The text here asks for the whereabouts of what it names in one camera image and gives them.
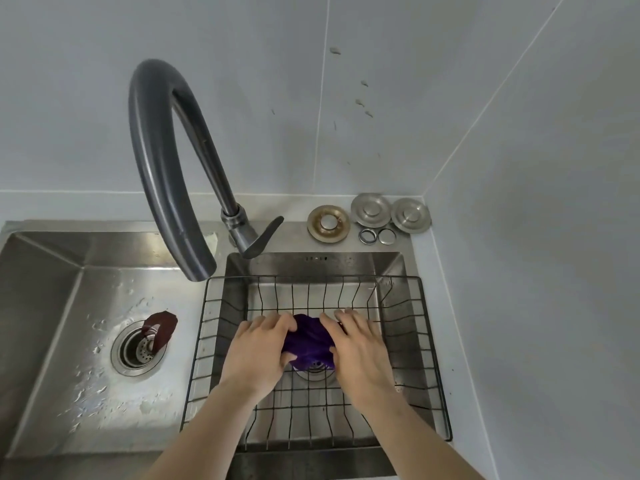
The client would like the person's left hand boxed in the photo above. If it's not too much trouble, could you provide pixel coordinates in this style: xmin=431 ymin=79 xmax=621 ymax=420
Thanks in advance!
xmin=219 ymin=313 xmax=300 ymax=400

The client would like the person's right hand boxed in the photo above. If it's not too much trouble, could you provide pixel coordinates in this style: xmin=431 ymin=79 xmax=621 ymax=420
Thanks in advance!
xmin=318 ymin=307 xmax=397 ymax=411

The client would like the purple cloth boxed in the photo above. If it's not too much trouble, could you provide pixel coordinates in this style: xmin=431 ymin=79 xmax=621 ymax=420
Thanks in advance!
xmin=281 ymin=314 xmax=346 ymax=373

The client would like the person's right forearm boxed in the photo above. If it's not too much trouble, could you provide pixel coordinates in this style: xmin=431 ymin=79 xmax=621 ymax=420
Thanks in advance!
xmin=350 ymin=385 xmax=489 ymax=480

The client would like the person's left forearm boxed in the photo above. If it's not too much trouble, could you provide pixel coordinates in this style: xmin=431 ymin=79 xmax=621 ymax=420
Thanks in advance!
xmin=147 ymin=380 xmax=269 ymax=480

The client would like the steel basin drain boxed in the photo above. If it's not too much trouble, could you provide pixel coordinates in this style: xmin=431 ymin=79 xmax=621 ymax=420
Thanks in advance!
xmin=292 ymin=357 xmax=336 ymax=381

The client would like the dark red drain stopper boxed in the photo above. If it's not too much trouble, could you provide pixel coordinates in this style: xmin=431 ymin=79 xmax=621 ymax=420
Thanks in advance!
xmin=141 ymin=311 xmax=179 ymax=353

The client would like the round steel sink stopper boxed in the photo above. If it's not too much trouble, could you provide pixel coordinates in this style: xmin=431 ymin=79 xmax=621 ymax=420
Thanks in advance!
xmin=390 ymin=197 xmax=432 ymax=234
xmin=350 ymin=193 xmax=394 ymax=228

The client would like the steel sink drain strainer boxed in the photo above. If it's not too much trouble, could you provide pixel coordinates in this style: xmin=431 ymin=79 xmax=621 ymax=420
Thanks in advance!
xmin=111 ymin=319 xmax=169 ymax=377

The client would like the dark grey curved faucet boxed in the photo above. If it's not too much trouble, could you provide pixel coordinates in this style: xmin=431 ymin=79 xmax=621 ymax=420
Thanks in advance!
xmin=128 ymin=59 xmax=285 ymax=283

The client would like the stainless steel double sink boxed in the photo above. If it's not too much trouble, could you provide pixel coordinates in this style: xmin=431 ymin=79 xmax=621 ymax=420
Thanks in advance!
xmin=0 ymin=220 xmax=452 ymax=480

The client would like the black wire dish basket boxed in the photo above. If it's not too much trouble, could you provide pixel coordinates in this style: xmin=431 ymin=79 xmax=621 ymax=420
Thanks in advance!
xmin=180 ymin=276 xmax=454 ymax=453

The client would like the brass drain flange ring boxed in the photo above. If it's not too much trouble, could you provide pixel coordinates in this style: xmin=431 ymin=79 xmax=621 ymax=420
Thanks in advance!
xmin=307 ymin=205 xmax=352 ymax=242

